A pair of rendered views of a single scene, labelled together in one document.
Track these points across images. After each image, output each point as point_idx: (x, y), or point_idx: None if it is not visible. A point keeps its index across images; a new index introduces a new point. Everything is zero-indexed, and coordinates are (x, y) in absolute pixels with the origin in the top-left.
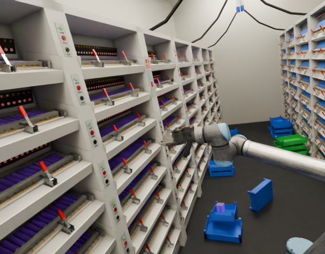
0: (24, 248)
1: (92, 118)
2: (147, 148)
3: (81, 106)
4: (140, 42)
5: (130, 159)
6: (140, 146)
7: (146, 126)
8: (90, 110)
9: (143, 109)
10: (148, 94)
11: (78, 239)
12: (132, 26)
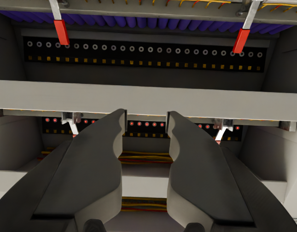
0: None
1: (296, 196)
2: (55, 3)
3: None
4: None
5: (170, 8)
6: (64, 13)
7: (53, 106)
8: (288, 208)
9: (3, 127)
10: (9, 188)
11: None
12: None
